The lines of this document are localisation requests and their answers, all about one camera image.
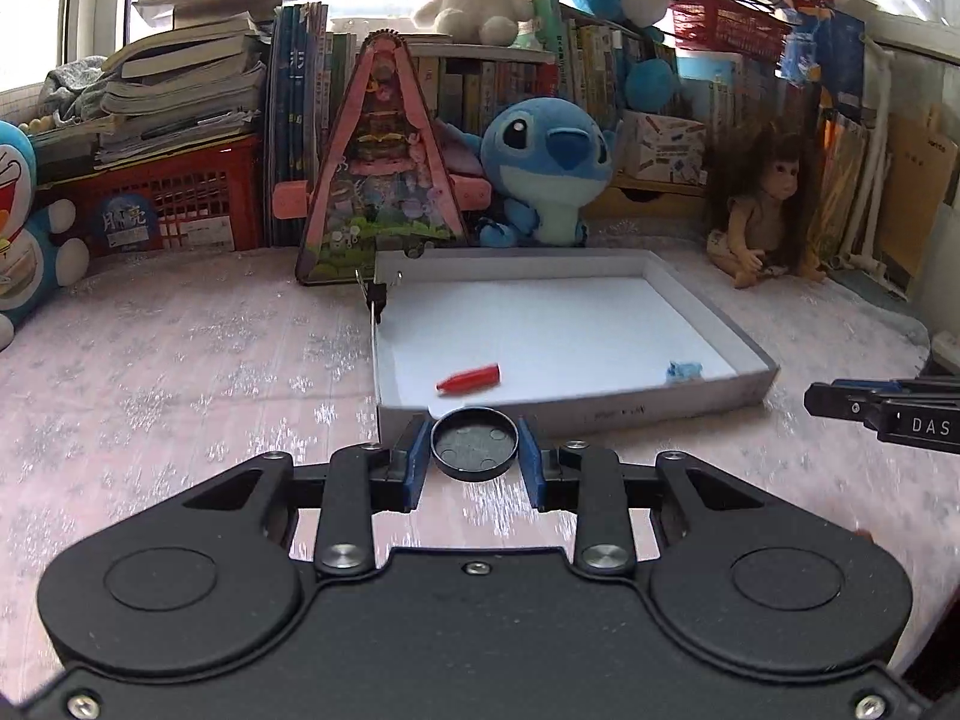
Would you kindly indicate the row of thin blue books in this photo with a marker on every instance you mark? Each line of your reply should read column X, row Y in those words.
column 296, row 120

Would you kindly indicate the red plastic basket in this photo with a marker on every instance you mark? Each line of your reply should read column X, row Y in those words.
column 724, row 22

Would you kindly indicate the grey crumpled cloth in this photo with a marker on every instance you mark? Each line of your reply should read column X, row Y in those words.
column 71, row 86

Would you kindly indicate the white cardboard box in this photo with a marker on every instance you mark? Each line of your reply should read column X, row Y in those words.
column 555, row 330

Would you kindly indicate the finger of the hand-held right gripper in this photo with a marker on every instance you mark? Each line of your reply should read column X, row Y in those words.
column 840, row 405

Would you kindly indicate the small blue toy piece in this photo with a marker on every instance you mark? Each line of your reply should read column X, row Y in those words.
column 684, row 370

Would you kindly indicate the colourful stationery box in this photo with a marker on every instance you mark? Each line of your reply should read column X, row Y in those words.
column 664, row 146

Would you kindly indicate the brown paper envelope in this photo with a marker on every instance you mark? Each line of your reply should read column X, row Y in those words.
column 919, row 187

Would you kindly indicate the black round cap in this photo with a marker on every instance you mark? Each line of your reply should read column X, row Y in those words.
column 474, row 441

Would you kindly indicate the red plastic crate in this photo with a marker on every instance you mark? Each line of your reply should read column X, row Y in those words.
column 187, row 195

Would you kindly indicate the row of upright books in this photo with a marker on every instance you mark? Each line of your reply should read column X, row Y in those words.
column 457, row 90

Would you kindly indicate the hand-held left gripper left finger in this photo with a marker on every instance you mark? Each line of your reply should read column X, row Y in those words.
column 413, row 465

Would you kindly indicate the blue robot cat plush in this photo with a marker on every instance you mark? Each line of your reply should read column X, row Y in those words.
column 22, row 240

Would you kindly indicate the blue alien plush toy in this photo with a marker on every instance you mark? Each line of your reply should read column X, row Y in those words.
column 544, row 165

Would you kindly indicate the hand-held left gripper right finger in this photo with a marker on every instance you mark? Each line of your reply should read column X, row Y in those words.
column 531, row 465

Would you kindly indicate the pink triangular toy package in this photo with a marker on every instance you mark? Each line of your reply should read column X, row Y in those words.
column 382, row 187

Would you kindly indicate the pink snowflake tablecloth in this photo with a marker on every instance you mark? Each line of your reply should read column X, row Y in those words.
column 187, row 390

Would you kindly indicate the red crayon piece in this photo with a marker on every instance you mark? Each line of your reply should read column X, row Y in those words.
column 469, row 379

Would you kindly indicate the black binder clip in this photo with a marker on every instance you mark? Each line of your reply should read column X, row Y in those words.
column 377, row 294

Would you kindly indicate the wooden drawer box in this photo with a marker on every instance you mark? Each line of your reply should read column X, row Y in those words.
column 645, row 202

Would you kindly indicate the brown-haired baby doll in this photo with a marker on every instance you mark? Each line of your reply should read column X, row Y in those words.
column 757, row 202

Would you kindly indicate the stack of worn books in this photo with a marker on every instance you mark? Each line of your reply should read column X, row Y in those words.
column 187, row 75

